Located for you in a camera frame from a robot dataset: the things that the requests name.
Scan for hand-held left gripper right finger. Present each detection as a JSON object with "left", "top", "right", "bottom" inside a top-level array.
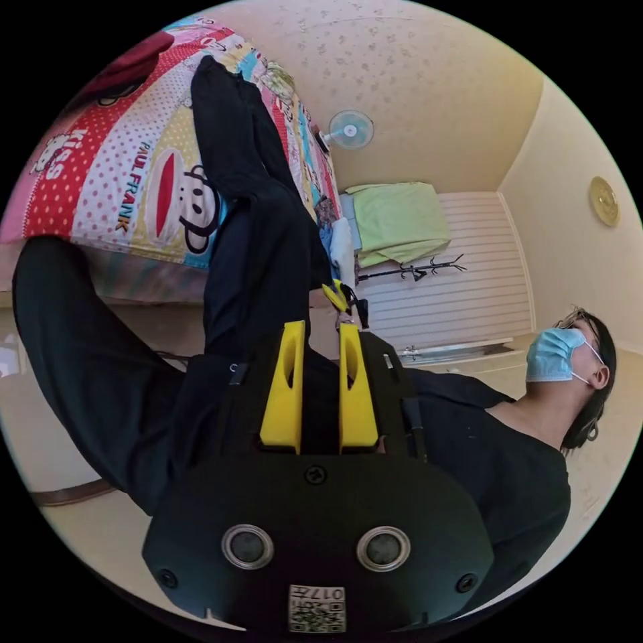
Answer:
[{"left": 339, "top": 323, "right": 379, "bottom": 454}]

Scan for bed with printed sheet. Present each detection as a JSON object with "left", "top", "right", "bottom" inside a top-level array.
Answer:
[{"left": 0, "top": 15, "right": 344, "bottom": 307}]

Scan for gold wall clock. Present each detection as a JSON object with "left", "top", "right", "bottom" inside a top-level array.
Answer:
[{"left": 588, "top": 175, "right": 621, "bottom": 228}]

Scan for pile of clothes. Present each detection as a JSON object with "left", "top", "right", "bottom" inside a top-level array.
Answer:
[{"left": 315, "top": 194, "right": 360, "bottom": 285}]

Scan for person's body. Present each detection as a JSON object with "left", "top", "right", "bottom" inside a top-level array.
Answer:
[{"left": 12, "top": 234, "right": 618, "bottom": 620}]

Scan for pale blue fan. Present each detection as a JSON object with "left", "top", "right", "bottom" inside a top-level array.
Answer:
[{"left": 317, "top": 109, "right": 376, "bottom": 153}]

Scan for black coat rack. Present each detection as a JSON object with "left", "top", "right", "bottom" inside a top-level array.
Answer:
[{"left": 357, "top": 253, "right": 468, "bottom": 285}]

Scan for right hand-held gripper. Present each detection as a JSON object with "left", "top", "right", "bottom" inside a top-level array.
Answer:
[{"left": 321, "top": 281, "right": 371, "bottom": 331}]

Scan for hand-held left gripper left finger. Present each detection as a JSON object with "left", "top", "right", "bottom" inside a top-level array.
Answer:
[{"left": 259, "top": 320, "right": 307, "bottom": 454}]

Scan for dark red garment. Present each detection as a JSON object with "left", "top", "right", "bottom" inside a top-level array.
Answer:
[{"left": 59, "top": 29, "right": 175, "bottom": 119}]

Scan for green cloth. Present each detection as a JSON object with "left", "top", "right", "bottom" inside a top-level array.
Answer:
[{"left": 344, "top": 181, "right": 453, "bottom": 270}]

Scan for black pants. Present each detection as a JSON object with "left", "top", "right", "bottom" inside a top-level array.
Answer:
[{"left": 190, "top": 54, "right": 336, "bottom": 358}]

